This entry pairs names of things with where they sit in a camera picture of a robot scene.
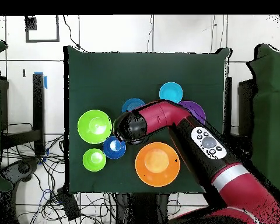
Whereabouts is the black metal stand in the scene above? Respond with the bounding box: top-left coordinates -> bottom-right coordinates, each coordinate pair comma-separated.
1,73 -> 46,156

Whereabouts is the large orange bowl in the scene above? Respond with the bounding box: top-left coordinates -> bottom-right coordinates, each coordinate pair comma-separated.
135,142 -> 181,187

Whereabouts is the purple bowl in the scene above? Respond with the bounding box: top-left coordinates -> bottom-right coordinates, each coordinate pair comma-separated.
177,100 -> 207,125

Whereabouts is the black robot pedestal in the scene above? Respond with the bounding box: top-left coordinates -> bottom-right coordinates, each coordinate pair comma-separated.
115,192 -> 171,224

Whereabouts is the small dark blue bowl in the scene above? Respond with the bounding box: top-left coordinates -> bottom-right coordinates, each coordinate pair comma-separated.
102,135 -> 127,160

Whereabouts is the black square floor frame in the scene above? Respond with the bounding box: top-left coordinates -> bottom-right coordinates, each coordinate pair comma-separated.
25,15 -> 60,43

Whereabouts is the black power strip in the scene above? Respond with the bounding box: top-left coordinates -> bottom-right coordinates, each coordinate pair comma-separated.
56,186 -> 82,221

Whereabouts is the translucent blue ridged bowl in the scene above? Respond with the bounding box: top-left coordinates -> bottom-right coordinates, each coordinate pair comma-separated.
121,97 -> 146,113

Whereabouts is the small light blue bowl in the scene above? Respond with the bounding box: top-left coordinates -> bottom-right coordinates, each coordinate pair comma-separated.
159,81 -> 184,104

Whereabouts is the large green bowl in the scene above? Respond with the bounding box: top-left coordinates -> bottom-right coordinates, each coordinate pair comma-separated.
77,109 -> 113,145

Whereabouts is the dark green tablecloth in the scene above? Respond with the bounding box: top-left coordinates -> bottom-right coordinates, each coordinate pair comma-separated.
64,45 -> 232,194

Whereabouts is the small green bowl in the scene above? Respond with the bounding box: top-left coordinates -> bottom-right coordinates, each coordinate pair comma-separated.
82,148 -> 107,172

